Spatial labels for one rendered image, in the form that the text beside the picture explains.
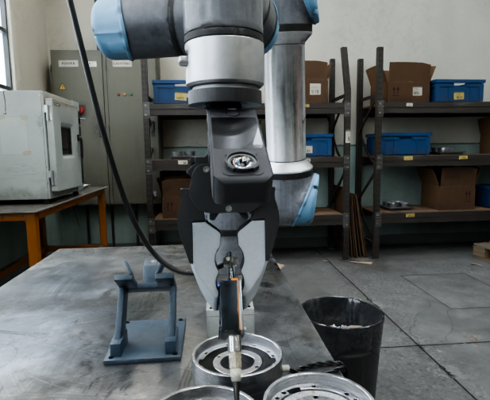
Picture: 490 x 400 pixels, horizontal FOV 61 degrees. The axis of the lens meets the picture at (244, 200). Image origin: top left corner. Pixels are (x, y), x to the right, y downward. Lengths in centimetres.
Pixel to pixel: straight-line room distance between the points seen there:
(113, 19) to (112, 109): 376
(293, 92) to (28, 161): 202
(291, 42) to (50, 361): 68
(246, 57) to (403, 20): 469
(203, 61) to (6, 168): 239
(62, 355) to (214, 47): 46
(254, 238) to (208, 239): 4
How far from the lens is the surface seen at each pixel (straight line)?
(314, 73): 405
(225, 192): 30
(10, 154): 271
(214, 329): 63
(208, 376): 48
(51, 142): 263
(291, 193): 88
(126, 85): 429
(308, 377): 48
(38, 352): 68
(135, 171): 423
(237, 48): 38
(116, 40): 54
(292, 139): 87
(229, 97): 38
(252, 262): 40
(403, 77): 434
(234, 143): 34
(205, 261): 40
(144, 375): 57
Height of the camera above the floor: 107
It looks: 7 degrees down
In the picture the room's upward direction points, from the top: 1 degrees counter-clockwise
